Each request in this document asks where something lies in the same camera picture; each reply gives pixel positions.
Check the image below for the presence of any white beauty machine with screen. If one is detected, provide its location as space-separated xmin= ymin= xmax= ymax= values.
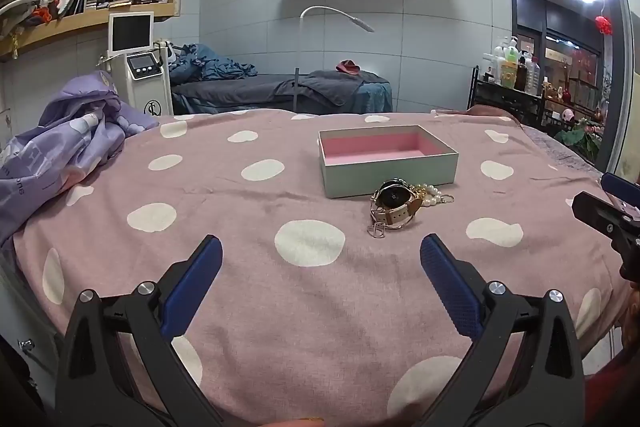
xmin=97 ymin=12 xmax=176 ymax=118

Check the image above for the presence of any green potted plant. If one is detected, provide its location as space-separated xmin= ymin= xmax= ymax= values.
xmin=555 ymin=119 xmax=603 ymax=158

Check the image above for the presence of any wristwatch with beige strap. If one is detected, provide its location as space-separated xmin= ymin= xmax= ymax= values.
xmin=369 ymin=178 xmax=425 ymax=239

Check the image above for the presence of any mint green box pink lining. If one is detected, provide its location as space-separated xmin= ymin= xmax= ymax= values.
xmin=318 ymin=124 xmax=459 ymax=200

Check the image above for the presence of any dark massage bed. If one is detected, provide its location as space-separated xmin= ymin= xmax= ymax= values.
xmin=170 ymin=69 xmax=393 ymax=115

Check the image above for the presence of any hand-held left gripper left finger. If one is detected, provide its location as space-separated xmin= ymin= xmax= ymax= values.
xmin=55 ymin=234 xmax=224 ymax=427

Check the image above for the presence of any black trolley rack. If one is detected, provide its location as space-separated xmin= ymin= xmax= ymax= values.
xmin=470 ymin=66 xmax=546 ymax=130

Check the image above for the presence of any crumpled blue blanket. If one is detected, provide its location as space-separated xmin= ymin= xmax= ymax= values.
xmin=170 ymin=43 xmax=258 ymax=82

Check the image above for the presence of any white floor lamp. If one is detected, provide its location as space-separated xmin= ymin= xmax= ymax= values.
xmin=295 ymin=5 xmax=375 ymax=112

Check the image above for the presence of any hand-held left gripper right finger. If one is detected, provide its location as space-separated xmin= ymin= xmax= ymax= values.
xmin=420 ymin=233 xmax=586 ymax=427

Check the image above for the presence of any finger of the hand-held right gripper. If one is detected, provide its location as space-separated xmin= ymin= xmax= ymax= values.
xmin=601 ymin=172 xmax=640 ymax=208
xmin=572 ymin=192 xmax=640 ymax=282

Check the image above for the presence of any purple printed quilt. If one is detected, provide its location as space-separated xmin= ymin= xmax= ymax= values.
xmin=0 ymin=74 xmax=160 ymax=248

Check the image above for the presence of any group of bottles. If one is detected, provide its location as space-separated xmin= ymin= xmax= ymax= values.
xmin=481 ymin=36 xmax=543 ymax=95

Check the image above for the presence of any white pearl bracelet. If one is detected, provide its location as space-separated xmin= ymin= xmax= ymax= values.
xmin=416 ymin=183 xmax=444 ymax=208

